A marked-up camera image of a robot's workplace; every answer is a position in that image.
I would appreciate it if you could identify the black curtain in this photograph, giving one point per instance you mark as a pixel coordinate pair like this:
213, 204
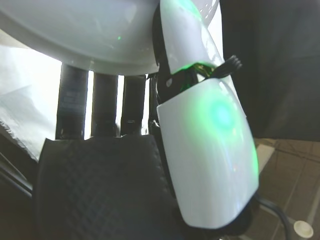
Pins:
275, 62

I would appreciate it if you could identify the white cloth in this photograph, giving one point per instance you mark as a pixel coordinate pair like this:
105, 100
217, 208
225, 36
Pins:
25, 100

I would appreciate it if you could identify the white round cap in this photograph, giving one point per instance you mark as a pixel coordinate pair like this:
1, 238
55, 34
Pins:
303, 229

